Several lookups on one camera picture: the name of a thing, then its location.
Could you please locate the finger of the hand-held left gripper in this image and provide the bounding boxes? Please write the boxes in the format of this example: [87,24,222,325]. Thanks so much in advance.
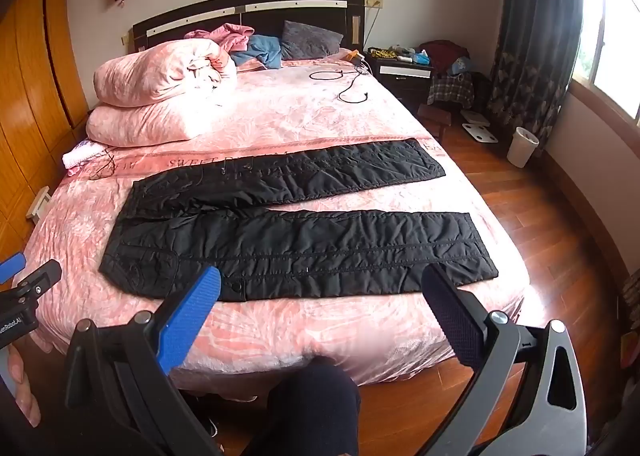
[12,260,62,298]
[0,252,27,285]

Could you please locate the small white step stool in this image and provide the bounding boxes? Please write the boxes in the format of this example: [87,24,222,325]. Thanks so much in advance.
[26,186,53,223]

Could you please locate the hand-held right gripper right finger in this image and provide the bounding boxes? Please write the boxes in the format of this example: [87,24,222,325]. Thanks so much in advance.
[421,263,588,456]

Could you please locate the dark nightstand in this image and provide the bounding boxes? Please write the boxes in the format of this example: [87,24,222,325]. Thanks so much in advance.
[367,48,435,107]

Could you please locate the pink garment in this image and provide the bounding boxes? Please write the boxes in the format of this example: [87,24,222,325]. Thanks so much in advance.
[184,23,256,54]

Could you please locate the pink upper pillow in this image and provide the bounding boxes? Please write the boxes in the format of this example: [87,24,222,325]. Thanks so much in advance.
[94,38,238,109]

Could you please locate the wooden wardrobe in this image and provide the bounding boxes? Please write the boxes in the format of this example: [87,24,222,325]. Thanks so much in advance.
[0,0,91,257]

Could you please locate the plaid cloth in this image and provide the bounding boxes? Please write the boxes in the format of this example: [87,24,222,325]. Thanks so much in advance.
[427,71,475,109]

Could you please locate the person's leg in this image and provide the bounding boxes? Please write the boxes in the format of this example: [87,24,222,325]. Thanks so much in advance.
[252,356,362,456]

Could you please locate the dark wooden headboard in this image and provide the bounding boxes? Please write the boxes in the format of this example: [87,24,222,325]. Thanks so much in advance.
[131,0,366,59]

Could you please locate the white charger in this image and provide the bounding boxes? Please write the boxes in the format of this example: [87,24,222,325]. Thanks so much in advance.
[344,50,373,74]

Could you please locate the window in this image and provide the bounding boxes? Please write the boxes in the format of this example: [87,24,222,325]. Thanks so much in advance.
[572,0,640,119]

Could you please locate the pink pillow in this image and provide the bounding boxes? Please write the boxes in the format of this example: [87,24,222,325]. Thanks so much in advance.
[86,103,201,147]
[94,38,238,109]

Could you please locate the bed with pink sheet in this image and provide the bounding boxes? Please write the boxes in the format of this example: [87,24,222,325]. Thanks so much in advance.
[10,48,531,387]

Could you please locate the white pink cloth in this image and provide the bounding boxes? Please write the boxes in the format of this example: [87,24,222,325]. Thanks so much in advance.
[62,138,108,177]

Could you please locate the black cable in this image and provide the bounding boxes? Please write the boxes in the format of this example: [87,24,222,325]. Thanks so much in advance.
[309,67,371,103]

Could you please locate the dark patterned curtain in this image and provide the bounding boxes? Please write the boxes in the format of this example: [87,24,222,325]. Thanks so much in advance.
[487,0,585,147]

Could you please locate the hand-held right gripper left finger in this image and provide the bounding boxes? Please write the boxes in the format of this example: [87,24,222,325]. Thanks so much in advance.
[65,266,223,456]

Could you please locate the blue cloth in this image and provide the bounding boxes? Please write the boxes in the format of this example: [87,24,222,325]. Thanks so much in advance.
[231,35,283,69]

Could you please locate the person's left hand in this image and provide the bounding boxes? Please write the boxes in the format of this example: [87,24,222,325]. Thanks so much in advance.
[0,343,42,429]

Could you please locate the thin black wire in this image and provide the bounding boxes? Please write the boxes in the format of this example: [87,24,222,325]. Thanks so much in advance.
[89,148,118,182]

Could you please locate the wooden stool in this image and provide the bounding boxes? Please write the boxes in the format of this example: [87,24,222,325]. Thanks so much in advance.
[417,103,453,142]

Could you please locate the white trash bin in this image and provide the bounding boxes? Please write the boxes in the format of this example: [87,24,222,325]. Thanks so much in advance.
[506,126,540,168]

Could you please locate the black quilted pants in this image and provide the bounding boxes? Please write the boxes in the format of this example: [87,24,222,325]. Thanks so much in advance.
[99,137,500,303]

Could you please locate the dark red garment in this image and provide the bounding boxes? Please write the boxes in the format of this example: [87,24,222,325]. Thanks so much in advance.
[419,40,471,74]

